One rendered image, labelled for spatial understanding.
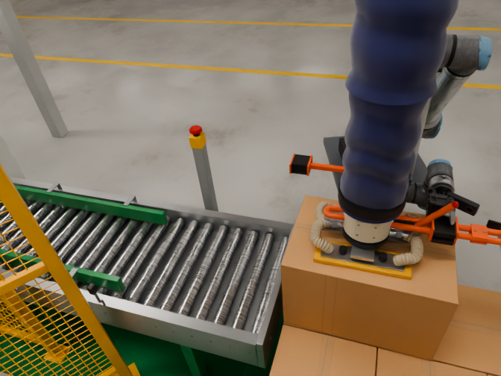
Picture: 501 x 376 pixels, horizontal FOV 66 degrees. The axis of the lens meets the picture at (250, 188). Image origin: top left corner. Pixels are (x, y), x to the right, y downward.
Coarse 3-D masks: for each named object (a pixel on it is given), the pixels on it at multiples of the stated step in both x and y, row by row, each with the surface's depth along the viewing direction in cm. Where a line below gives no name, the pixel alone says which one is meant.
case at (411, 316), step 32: (288, 256) 146; (448, 256) 140; (288, 288) 152; (320, 288) 145; (352, 288) 138; (384, 288) 133; (416, 288) 131; (448, 288) 130; (288, 320) 167; (320, 320) 159; (352, 320) 151; (384, 320) 144; (416, 320) 138; (448, 320) 132; (416, 352) 151
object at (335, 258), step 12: (324, 252) 143; (336, 252) 142; (348, 252) 142; (384, 252) 141; (336, 264) 140; (348, 264) 139; (360, 264) 138; (372, 264) 137; (384, 264) 137; (396, 276) 135; (408, 276) 133
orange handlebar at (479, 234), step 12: (312, 168) 165; (324, 168) 163; (336, 168) 162; (336, 216) 141; (408, 216) 137; (396, 228) 136; (408, 228) 134; (420, 228) 133; (468, 228) 132; (480, 228) 130; (480, 240) 128; (492, 240) 127
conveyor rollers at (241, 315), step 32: (64, 224) 234; (128, 224) 224; (160, 224) 222; (192, 224) 220; (32, 256) 213; (64, 256) 212; (96, 256) 210; (128, 256) 207; (160, 256) 205; (192, 256) 202; (224, 256) 200; (160, 288) 190; (192, 288) 187; (224, 320) 175; (256, 320) 171
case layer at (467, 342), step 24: (456, 312) 167; (480, 312) 166; (288, 336) 165; (312, 336) 164; (336, 336) 164; (456, 336) 159; (480, 336) 158; (288, 360) 157; (312, 360) 156; (336, 360) 155; (360, 360) 155; (384, 360) 154; (408, 360) 153; (432, 360) 153; (456, 360) 152; (480, 360) 151
